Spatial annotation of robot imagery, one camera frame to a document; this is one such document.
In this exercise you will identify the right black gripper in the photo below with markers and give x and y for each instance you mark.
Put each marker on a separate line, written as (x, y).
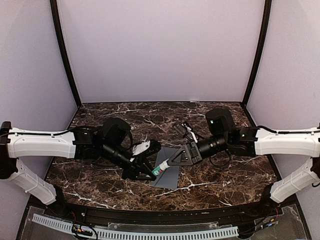
(191, 146)

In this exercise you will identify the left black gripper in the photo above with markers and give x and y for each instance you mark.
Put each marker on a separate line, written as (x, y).
(137, 166)

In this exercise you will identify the green white glue stick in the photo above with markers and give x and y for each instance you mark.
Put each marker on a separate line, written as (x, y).
(160, 168)

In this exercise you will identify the grey envelope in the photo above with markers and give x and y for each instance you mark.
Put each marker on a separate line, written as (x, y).
(169, 178)

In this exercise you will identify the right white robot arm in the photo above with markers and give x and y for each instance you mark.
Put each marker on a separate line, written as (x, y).
(257, 141)

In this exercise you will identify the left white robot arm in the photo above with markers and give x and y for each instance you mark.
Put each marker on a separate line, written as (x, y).
(112, 141)

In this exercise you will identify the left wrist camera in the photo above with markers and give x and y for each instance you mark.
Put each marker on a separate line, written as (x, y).
(147, 148)

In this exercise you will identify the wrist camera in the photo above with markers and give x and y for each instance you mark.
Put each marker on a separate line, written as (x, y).
(147, 148)
(185, 131)

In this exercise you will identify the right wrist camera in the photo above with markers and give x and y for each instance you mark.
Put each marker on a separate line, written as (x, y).
(185, 131)

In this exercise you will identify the black front rail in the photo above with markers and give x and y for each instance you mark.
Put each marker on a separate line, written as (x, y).
(241, 214)

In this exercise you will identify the white slotted cable duct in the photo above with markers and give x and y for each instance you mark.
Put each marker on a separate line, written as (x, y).
(121, 231)

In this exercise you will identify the right black frame post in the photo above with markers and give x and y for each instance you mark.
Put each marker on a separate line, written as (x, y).
(258, 52)

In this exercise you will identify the black frame post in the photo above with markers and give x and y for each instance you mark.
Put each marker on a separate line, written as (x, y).
(63, 52)
(258, 52)

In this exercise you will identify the left black frame post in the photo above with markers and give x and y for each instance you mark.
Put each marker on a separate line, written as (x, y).
(63, 52)

